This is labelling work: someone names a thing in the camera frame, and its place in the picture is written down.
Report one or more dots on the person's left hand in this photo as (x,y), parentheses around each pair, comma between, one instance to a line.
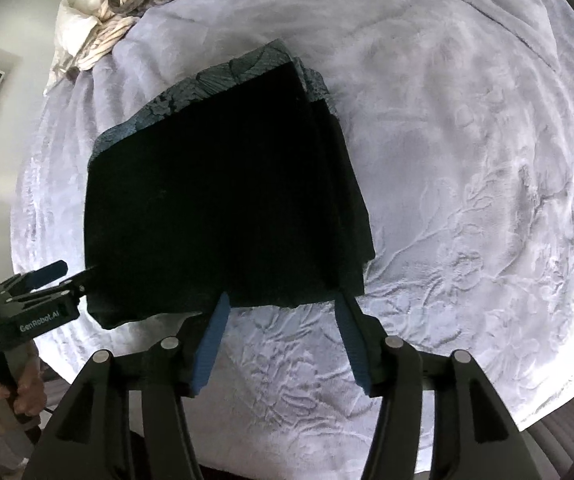
(32,385)

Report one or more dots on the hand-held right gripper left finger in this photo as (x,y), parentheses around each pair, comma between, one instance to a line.
(212,350)

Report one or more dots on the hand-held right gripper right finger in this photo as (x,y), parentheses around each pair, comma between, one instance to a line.
(352,345)

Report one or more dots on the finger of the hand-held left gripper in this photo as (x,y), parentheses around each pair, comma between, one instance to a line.
(77,280)
(47,271)

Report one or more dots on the dark pants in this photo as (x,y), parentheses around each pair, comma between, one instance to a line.
(217,210)

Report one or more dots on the white fleece blanket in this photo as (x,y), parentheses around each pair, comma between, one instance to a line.
(467,160)

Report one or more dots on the crumpled patterned bedding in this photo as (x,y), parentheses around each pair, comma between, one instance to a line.
(117,25)

